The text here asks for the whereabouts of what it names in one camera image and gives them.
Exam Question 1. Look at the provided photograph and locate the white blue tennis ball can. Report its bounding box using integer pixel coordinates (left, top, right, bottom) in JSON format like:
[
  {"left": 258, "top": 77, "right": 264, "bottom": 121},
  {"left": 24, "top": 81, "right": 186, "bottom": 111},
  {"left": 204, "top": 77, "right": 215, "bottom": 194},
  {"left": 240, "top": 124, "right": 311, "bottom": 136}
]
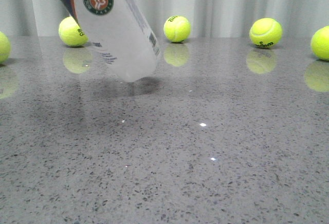
[{"left": 61, "top": 0, "right": 160, "bottom": 82}]

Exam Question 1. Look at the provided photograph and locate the centre tennis ball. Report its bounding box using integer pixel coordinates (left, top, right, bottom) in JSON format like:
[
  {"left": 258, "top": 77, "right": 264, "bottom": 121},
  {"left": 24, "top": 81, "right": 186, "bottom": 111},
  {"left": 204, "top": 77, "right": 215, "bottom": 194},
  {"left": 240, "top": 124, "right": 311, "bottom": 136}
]
[{"left": 163, "top": 15, "right": 191, "bottom": 43}]

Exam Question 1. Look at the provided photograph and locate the Roland Garros tennis ball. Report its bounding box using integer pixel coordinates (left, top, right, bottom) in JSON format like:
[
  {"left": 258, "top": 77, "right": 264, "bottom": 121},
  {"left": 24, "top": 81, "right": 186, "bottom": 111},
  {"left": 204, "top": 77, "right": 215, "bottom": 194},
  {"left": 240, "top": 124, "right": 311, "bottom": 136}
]
[{"left": 58, "top": 16, "right": 88, "bottom": 47}]

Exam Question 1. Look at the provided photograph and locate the Wilson tennis ball right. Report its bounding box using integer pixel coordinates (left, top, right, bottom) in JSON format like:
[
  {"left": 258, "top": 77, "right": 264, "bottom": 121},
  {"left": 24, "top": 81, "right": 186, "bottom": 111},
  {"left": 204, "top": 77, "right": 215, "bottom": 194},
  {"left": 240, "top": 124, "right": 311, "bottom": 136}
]
[{"left": 249, "top": 18, "right": 283, "bottom": 48}]

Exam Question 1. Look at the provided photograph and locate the far right tennis ball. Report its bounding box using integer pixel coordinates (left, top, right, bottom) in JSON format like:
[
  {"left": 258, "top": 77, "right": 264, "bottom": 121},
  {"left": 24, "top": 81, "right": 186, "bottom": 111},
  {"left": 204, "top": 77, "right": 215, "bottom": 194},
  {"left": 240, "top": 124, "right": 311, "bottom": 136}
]
[{"left": 310, "top": 26, "right": 329, "bottom": 61}]

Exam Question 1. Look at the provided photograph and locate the far left tennis ball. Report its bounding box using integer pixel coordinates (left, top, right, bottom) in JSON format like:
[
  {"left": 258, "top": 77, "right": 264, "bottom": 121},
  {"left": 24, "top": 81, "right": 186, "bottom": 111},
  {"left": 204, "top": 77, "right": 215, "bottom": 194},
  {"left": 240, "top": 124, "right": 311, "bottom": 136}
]
[{"left": 0, "top": 32, "right": 11, "bottom": 64}]

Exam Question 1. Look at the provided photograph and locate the grey curtain backdrop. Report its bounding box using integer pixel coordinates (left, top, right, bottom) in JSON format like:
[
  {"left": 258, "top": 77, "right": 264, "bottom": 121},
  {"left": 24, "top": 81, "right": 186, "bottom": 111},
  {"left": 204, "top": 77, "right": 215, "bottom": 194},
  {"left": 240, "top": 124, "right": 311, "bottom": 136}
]
[{"left": 1, "top": 0, "right": 328, "bottom": 38}]

